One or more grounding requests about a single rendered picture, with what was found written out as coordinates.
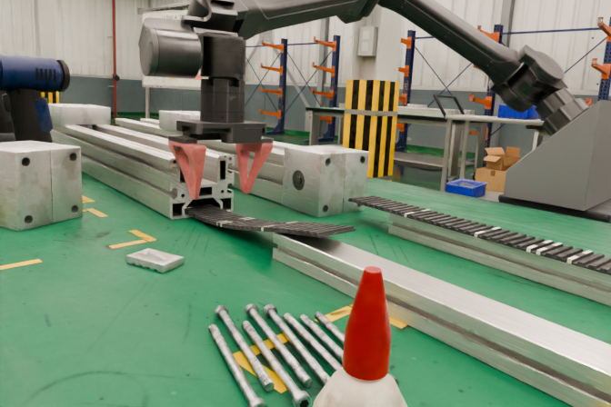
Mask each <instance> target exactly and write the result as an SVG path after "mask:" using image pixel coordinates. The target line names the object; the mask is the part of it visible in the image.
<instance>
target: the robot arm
mask: <svg viewBox="0 0 611 407"><path fill-rule="evenodd" d="M376 4H378V5H380V6H381V7H384V8H386V9H389V10H391V11H394V12H396V13H398V14H399V15H401V16H403V17H404V18H406V19H407V20H409V21H410V22H412V23H413V24H414V25H416V26H418V27H419V28H421V29H422V30H424V31H425V32H427V33H428V34H430V35H432V36H433V37H434V38H435V39H437V40H438V41H440V42H441V43H443V44H444V45H446V46H447V47H449V48H450V49H452V50H453V51H455V52H456V53H458V54H459V55H461V56H463V57H464V58H465V59H466V60H468V61H469V62H471V63H472V64H474V65H475V66H477V67H478V68H479V69H481V70H482V71H483V72H484V73H485V74H486V75H487V76H488V77H489V78H490V79H491V80H490V81H489V89H490V90H491V91H493V92H494V93H496V94H498V95H499V96H500V98H501V99H502V101H503V102H504V103H505V104H506V105H507V106H509V107H510V108H511V109H513V110H515V111H517V112H519V113H524V112H525V111H526V110H528V109H530V108H531V107H532V106H533V105H534V106H537V108H536V109H535V110H536V112H537V113H538V114H539V115H540V116H541V117H542V119H543V120H544V122H543V124H542V125H541V126H542V127H543V128H544V129H545V130H546V132H547V133H548V134H549V135H550V136H549V137H548V138H547V139H549V138H550V137H551V136H553V135H554V134H556V133H557V132H558V131H560V130H561V129H562V128H564V127H565V126H566V125H568V124H569V123H571V122H572V121H573V120H575V119H576V118H577V117H578V116H579V115H581V114H582V113H583V112H585V111H586V110H587V109H589V108H590V107H591V106H592V105H590V106H588V104H587V103H586V102H585V101H584V100H583V99H582V98H577V99H575V98H574V96H572V95H571V94H570V93H569V92H568V90H567V88H568V87H567V85H566V84H565V83H564V82H563V81H562V79H563V78H564V77H565V74H564V72H563V70H562V68H561V67H560V66H559V64H558V63H557V62H556V61H555V60H554V59H553V58H551V57H550V56H549V55H547V54H545V53H543V52H540V51H535V50H534V49H533V48H531V47H530V46H528V45H525V46H524V47H523V48H522V49H521V50H520V51H519V52H517V51H516V50H515V49H510V48H508V47H505V46H503V45H501V44H499V43H497V42H496V41H494V40H492V39H491V38H489V37H488V36H486V35H485V34H483V33H482V32H480V31H479V30H477V29H476V28H474V27H473V26H471V25H470V24H469V23H468V22H466V21H465V20H463V19H462V18H460V17H459V16H457V15H455V14H454V13H452V12H451V11H450V10H448V9H447V8H445V7H444V6H442V5H440V4H439V3H438V2H437V1H435V0H191V2H190V5H189V7H188V10H187V13H186V15H183V17H182V20H179V19H165V18H152V17H147V18H146V19H145V20H144V22H143V26H142V30H141V34H140V38H139V42H138V46H139V55H140V65H141V69H142V72H143V74H144V76H153V77H169V78H184V79H195V78H196V77H197V75H198V72H199V71H200V76H203V77H208V79H201V85H200V120H176V130H177V131H181V132H183V135H168V146H169V148H170V150H171V152H172V153H173V155H174V157H175V159H176V161H177V163H178V165H179V167H180V169H181V171H182V173H183V175H184V178H185V182H186V185H187V188H188V191H189V193H190V196H191V198H192V199H195V200H198V196H199V193H200V188H201V182H202V176H203V170H204V164H205V152H206V146H205V145H201V144H197V141H198V140H221V143H225V144H235V147H236V154H237V161H238V169H239V176H240V183H241V187H242V192H243V193H244V194H250V191H251V189H252V187H253V184H254V182H255V179H256V177H257V175H258V173H259V171H260V169H261V168H262V166H263V164H264V163H265V160H266V159H267V157H268V155H269V154H270V153H271V151H272V149H273V141H274V138H269V137H263V136H262V133H263V134H266V125H267V123H259V122H252V121H246V120H245V81H244V79H245V56H246V40H248V39H250V38H252V37H253V36H254V35H259V34H262V33H264V32H267V31H271V30H276V29H279V28H284V27H288V26H291V25H299V24H303V23H307V22H312V21H315V20H320V19H324V18H328V17H332V16H337V17H338V18H339V19H340V20H341V21H342V22H343V23H344V24H350V23H353V22H357V21H360V20H361V19H362V18H363V17H368V16H370V14H371V13H372V11H373V10H374V8H375V6H376ZM547 139H545V141H546V140H547ZM541 144H542V143H541ZM250 152H253V153H255V158H254V161H253V163H252V166H251V169H250V173H249V175H248V178H247V167H248V160H249V153H250ZM188 158H189V160H188ZM189 161H190V163H189ZM190 166H191V168H190ZM191 171H192V173H191Z"/></svg>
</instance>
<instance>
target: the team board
mask: <svg viewBox="0 0 611 407"><path fill-rule="evenodd" d="M186 13H187V10H182V11H152V12H147V11H143V12H142V26H143V22H144V20H145V19H146V18H147V17H152V18H165V19H179V20H182V17H183V15H186ZM201 79H208V77H203V76H200V71H199V72H198V75H197V77H196V78H195V79H184V78H169V77H153V76H144V74H143V72H142V87H145V119H150V87H152V88H172V89H189V90H200V85H201Z"/></svg>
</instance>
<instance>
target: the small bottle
mask: <svg viewBox="0 0 611 407"><path fill-rule="evenodd" d="M391 336H392V333H391V327H390V321H389V315H388V310H387V303H386V293H385V287H384V281H383V275H382V270H381V269H380V268H379V267H375V266H367V267H365V269H364V272H363V275H362V278H361V281H360V284H359V286H358V289H357V292H356V297H355V300H354V303H353V306H352V309H351V312H350V314H349V317H348V320H347V324H346V328H345V337H344V350H343V363H342V365H343V367H342V368H340V369H338V370H337V371H336V372H334V374H333V375H332V377H331V378H330V379H329V381H328V382H327V383H326V385H325V386H324V388H323V389H322V390H321V392H320V393H319V394H318V395H317V396H316V399H315V401H314V405H313V407H407V405H406V401H405V399H404V397H403V395H402V393H401V392H400V390H399V388H398V386H397V384H396V381H395V379H394V378H393V377H392V376H391V375H390V374H389V373H388V368H389V357H390V347H391Z"/></svg>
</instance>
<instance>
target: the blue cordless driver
mask: <svg viewBox="0 0 611 407"><path fill-rule="evenodd" d="M69 84H70V72H69V68H68V65H67V64H66V63H65V61H63V60H55V59H54V58H46V57H35V56H24V55H4V54H0V91H6V94H2V99H3V104H4V108H5V111H6V112H8V113H10V115H11V120H12V125H13V129H14V134H15V141H16V142H19V141H37V142H44V143H52V142H53V140H52V136H51V133H50V131H52V129H54V128H53V124H52V119H51V115H50V110H49V105H48V101H47V98H44V97H42V95H41V92H43V93H55V92H64V91H65V90H66V89H67V88H68V86H69Z"/></svg>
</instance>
